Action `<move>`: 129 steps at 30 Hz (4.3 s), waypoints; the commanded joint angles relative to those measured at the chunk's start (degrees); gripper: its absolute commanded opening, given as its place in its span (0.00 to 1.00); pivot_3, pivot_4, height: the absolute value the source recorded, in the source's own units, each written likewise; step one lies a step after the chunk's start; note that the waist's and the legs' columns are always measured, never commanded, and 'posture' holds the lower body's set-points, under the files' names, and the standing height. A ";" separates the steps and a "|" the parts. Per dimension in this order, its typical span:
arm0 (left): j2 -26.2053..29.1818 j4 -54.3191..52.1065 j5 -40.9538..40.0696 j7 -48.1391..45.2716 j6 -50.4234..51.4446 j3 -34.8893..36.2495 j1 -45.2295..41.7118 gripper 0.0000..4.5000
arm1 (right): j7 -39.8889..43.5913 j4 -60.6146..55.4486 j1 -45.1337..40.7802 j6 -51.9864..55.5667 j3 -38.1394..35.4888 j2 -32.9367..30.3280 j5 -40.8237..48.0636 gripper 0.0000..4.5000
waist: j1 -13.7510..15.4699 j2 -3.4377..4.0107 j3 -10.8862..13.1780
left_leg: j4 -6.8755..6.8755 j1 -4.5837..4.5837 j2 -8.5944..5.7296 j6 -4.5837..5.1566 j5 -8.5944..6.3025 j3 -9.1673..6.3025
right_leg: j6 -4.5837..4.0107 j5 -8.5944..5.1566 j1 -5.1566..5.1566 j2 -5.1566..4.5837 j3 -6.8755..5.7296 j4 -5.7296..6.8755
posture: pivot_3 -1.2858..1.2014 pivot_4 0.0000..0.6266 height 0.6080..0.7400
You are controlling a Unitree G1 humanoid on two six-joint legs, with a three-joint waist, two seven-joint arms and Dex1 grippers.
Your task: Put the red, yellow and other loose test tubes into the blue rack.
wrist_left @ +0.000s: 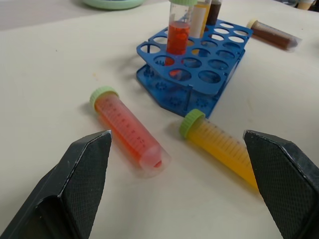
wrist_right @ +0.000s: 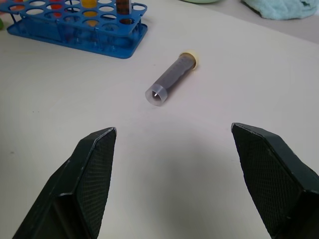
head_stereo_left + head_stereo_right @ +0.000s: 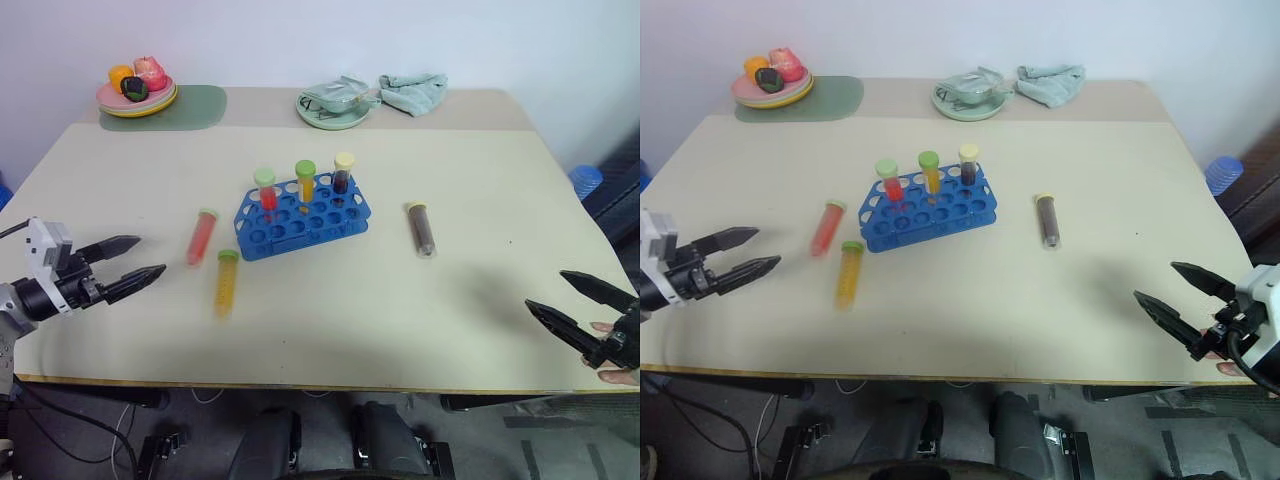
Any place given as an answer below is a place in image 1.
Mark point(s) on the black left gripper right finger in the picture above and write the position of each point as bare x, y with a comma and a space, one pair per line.
286, 184

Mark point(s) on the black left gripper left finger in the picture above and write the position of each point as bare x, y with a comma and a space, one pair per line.
72, 189

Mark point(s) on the yellow liquid tube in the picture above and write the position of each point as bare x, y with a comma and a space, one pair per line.
200, 18
221, 147

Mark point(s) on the red liquid tube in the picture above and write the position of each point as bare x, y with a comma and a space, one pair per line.
129, 132
177, 30

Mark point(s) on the blue tube rack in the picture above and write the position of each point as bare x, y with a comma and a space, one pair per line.
197, 64

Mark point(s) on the beige cup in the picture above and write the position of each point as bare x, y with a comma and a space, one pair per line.
304, 3

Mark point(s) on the mint green plate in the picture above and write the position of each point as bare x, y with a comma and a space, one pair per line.
113, 3

